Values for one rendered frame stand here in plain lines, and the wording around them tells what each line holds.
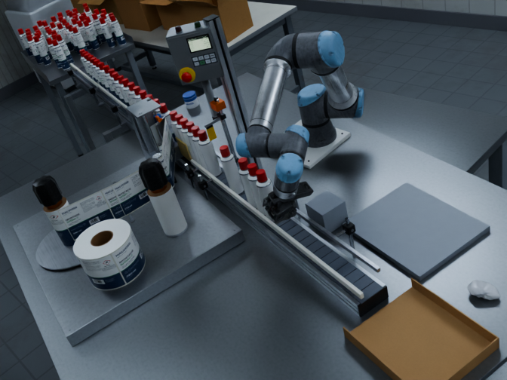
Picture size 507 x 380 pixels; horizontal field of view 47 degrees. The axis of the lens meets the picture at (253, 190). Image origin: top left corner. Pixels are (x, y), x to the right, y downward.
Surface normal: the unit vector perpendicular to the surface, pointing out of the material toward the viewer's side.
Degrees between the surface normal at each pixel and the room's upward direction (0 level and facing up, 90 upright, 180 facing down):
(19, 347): 0
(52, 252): 0
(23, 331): 0
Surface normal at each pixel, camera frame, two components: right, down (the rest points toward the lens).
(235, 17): 0.75, 0.24
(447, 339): -0.24, -0.79
